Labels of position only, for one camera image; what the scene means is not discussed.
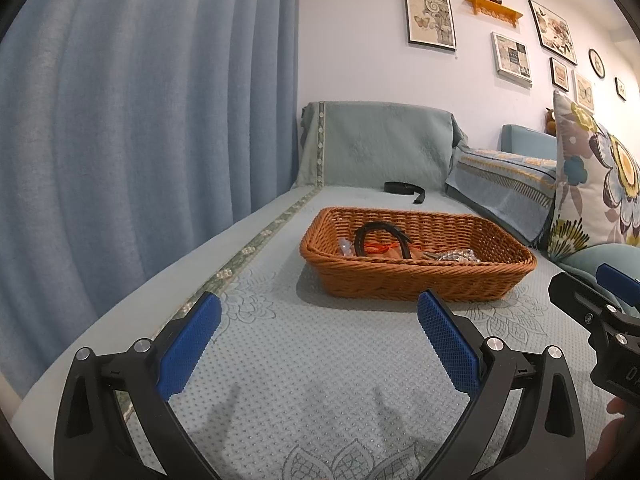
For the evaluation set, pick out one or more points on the teal cushion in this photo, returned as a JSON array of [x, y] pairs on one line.
[[585, 260]]

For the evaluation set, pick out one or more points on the white picture frame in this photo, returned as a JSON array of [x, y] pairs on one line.
[[511, 58]]

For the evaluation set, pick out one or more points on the grey-blue quilted sofa cover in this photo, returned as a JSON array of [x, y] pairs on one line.
[[300, 360]]

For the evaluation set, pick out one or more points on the person's right hand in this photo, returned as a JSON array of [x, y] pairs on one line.
[[607, 440]]

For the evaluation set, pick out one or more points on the small black picture frame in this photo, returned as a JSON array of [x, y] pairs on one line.
[[560, 74]]

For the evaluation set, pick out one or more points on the brown wicker basket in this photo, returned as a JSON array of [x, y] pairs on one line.
[[425, 280]]

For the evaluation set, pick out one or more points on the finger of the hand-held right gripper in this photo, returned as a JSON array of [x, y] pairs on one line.
[[620, 282], [575, 297]]

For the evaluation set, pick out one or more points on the yellow wall shelf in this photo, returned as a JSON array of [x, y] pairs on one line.
[[492, 8]]

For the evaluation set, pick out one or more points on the black headband on sofa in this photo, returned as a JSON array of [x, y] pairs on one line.
[[400, 187]]

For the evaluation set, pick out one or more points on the floral pillow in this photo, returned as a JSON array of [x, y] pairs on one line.
[[585, 185]]

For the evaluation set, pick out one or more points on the patterned fringed cushion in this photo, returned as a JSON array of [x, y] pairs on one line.
[[500, 185]]

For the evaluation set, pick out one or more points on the large butterfly picture frame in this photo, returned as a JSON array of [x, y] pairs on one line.
[[430, 19]]

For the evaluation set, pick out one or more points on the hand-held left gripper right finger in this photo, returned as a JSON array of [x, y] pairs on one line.
[[450, 350]]

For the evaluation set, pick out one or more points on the teal sofa backrest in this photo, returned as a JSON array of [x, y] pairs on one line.
[[525, 142]]

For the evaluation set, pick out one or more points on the translucent blue hair clip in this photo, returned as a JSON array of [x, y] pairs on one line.
[[344, 247]]

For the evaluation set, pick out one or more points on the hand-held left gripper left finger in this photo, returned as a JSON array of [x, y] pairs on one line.
[[192, 345]]

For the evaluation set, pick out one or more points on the large floral picture frame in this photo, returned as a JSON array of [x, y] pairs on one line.
[[552, 32]]

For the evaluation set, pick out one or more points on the teal quilted armrest cover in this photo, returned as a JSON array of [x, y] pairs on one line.
[[380, 145]]

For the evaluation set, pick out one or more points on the tiny black picture frame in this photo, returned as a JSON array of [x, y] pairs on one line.
[[620, 88]]

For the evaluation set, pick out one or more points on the blue curtain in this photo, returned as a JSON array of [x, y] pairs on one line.
[[150, 110]]

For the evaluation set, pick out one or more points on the brown owl figurine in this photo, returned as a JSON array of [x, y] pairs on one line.
[[551, 121]]

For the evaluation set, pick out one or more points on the black hair band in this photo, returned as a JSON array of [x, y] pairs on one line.
[[380, 225]]

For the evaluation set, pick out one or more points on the light butterfly picture frame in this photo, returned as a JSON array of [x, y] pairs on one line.
[[583, 91]]

